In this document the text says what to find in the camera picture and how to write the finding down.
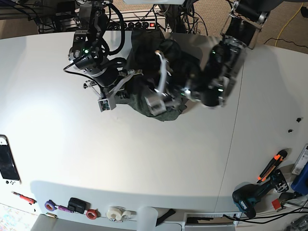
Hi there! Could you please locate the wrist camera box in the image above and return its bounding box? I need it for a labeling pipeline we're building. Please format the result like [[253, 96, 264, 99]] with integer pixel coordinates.
[[98, 97, 116, 112], [145, 94, 167, 116]]

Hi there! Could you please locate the yellow cable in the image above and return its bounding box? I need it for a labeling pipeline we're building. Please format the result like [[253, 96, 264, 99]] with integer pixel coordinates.
[[274, 4, 304, 47]]

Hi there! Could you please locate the black tablet with white frame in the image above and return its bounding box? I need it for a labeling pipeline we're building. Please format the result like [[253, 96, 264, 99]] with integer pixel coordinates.
[[0, 135, 21, 185]]

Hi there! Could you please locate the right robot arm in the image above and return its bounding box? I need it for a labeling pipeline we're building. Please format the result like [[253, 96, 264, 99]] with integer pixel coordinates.
[[64, 0, 134, 104]]

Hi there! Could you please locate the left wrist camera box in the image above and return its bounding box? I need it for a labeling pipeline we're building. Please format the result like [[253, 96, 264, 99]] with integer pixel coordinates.
[[145, 94, 167, 116]]

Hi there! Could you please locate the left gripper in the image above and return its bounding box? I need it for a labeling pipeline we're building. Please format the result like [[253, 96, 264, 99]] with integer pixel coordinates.
[[154, 50, 193, 108]]

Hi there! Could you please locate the teal black cordless drill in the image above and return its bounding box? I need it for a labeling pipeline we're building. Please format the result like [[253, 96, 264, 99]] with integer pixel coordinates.
[[232, 169, 289, 219]]

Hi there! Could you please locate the white power strip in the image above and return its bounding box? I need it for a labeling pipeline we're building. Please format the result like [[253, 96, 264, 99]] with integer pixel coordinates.
[[105, 9, 167, 32]]

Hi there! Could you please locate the red tape roll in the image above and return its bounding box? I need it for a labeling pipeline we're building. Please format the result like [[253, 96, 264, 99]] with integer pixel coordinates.
[[86, 209, 99, 220]]

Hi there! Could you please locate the purple tape roll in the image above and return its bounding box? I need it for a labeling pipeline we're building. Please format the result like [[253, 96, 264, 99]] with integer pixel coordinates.
[[45, 200, 57, 211]]

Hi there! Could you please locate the clear tape dispenser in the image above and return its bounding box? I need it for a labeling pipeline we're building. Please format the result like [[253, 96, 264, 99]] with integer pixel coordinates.
[[105, 206, 137, 222]]

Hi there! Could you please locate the dark green t-shirt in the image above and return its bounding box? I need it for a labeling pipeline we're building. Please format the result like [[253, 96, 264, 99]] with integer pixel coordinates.
[[115, 29, 201, 122]]

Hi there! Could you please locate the black action camera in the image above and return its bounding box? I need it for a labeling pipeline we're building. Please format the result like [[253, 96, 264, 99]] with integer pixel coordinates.
[[67, 197, 87, 214]]

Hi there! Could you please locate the orange black utility knife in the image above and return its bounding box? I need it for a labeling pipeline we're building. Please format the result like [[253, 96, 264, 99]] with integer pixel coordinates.
[[257, 150, 288, 184]]

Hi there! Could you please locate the blue box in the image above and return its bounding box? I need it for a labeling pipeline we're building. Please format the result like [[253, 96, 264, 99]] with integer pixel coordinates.
[[291, 164, 308, 195]]

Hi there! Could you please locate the white translucent cup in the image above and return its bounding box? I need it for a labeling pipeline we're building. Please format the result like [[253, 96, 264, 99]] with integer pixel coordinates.
[[137, 206, 158, 231]]

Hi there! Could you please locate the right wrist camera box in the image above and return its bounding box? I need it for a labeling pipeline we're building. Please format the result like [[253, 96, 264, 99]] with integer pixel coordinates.
[[98, 97, 116, 112]]

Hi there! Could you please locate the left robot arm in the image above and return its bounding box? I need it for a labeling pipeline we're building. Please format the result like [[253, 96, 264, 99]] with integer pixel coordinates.
[[154, 0, 282, 109]]

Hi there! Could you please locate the red handled screwdriver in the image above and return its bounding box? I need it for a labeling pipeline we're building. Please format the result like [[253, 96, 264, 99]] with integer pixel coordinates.
[[12, 191, 36, 205]]

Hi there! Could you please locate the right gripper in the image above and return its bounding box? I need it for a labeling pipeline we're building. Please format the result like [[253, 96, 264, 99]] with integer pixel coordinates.
[[83, 69, 143, 99]]

